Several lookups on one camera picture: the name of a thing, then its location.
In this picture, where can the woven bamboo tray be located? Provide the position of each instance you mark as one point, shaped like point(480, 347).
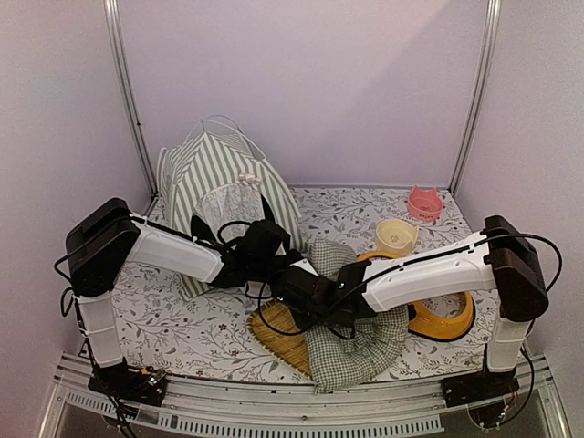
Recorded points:
point(292, 350)

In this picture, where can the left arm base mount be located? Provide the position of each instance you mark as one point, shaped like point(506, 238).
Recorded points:
point(121, 382)

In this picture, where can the yellow double bowl holder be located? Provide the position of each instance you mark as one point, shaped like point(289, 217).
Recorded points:
point(445, 318)

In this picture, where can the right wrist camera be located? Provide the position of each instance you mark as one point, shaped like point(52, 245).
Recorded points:
point(303, 264)

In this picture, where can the right aluminium frame post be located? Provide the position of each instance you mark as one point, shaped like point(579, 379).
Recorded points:
point(485, 60)

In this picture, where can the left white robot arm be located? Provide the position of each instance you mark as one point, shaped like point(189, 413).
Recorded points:
point(113, 236)

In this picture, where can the cream ceramic pet bowl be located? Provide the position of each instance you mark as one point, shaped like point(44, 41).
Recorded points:
point(396, 237)

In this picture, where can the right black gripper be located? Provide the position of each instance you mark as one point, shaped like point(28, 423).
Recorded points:
point(302, 321)

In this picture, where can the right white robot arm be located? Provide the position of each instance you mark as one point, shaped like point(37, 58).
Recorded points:
point(497, 257)

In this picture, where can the aluminium frame post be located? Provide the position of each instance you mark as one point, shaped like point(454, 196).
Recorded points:
point(121, 65)
point(485, 60)

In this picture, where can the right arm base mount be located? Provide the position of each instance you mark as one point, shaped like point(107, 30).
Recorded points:
point(486, 395)

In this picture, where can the front aluminium rail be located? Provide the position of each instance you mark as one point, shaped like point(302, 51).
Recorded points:
point(204, 408)

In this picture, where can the pink cat-ear pet bowl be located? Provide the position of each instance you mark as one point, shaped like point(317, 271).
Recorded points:
point(425, 205)

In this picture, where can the striped green white pet tent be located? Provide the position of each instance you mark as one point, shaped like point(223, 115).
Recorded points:
point(220, 175)

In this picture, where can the checkered grey cushion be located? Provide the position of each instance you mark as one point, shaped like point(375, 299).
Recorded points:
point(341, 358)

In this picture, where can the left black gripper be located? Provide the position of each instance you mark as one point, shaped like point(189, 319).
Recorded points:
point(294, 254)

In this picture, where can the left aluminium frame post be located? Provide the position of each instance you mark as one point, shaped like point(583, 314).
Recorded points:
point(121, 65)

